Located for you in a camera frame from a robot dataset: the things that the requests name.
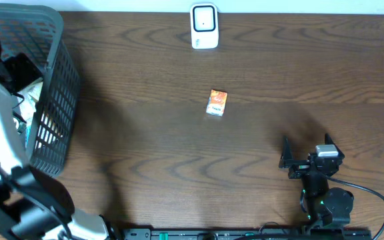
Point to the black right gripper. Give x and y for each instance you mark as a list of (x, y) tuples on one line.
[(300, 166)]

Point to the orange snack packet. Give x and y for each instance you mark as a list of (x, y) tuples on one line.
[(216, 103)]

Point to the large white snack bag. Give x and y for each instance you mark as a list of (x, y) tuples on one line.
[(28, 105)]

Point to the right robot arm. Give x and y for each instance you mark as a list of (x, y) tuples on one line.
[(327, 208)]

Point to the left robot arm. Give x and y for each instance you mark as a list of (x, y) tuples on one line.
[(34, 205)]

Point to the grey plastic basket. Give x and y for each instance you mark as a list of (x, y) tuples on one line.
[(37, 32)]

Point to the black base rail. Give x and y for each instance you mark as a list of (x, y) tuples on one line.
[(251, 234)]

